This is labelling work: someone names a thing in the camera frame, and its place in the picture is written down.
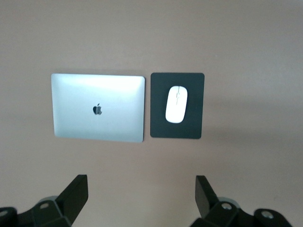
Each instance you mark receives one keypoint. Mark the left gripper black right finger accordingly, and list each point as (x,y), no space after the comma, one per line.
(213,212)

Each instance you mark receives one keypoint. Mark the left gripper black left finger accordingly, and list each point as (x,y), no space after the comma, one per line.
(59,212)

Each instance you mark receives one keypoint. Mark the white computer mouse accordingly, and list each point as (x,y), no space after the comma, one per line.
(176,106)

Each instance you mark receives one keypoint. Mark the dark grey mouse pad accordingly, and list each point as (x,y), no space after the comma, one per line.
(158,106)

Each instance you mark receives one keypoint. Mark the silver closed laptop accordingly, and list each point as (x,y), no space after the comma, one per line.
(75,106)

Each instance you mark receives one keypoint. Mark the brown table cover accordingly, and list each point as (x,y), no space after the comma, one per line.
(151,35)

